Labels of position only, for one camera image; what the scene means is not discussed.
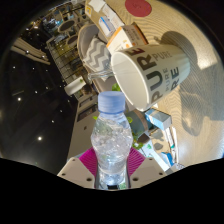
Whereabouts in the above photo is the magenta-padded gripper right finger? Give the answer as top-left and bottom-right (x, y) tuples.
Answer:
(125, 146), (167, 190)

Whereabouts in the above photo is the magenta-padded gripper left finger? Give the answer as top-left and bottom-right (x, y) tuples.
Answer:
(57, 147), (99, 190)

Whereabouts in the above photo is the clear blue-capped water bottle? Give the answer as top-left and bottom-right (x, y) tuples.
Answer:
(90, 90), (134, 186)

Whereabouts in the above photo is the group of ceiling lights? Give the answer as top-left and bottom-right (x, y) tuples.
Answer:
(9, 64), (68, 143)

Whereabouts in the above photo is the small blue white carton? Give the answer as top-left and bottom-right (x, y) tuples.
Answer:
(144, 108), (173, 131)

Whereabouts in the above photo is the white round column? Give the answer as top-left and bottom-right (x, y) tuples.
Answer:
(63, 77), (88, 97)

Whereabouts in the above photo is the white mug with dark lettering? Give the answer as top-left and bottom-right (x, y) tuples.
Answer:
(110, 44), (192, 113)

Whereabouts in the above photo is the grey white chevron cushion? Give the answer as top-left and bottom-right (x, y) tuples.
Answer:
(82, 37), (113, 73)

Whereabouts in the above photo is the white and orange box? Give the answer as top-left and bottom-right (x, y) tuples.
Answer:
(106, 22), (150, 56)

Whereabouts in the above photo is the grey curved sofa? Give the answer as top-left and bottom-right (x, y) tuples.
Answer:
(76, 23), (116, 98)

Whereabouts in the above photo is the group of dining chairs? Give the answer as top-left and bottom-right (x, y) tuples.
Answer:
(43, 3), (88, 45)

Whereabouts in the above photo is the yellow square table sticker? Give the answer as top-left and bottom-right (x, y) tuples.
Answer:
(84, 4), (93, 18)

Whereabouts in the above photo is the flat round red coaster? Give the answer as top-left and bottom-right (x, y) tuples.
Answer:
(124, 0), (153, 18)

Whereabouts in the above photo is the white paper napkin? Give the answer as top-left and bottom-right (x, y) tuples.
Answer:
(88, 0), (106, 13)

